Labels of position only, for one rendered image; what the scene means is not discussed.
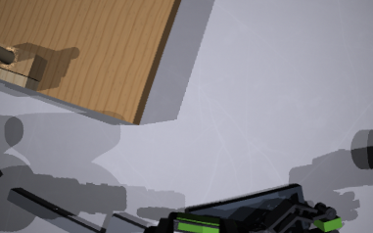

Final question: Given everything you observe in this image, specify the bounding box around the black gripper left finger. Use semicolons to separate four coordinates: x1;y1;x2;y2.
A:
143;218;174;233

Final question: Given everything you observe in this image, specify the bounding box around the dark blue-grey shallow tray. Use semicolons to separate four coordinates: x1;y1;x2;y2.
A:
189;184;309;233

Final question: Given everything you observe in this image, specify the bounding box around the brown wooden bench board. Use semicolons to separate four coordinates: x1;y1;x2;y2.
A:
0;0;181;125

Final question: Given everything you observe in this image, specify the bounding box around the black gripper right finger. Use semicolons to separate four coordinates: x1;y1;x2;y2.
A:
219;219;250;233

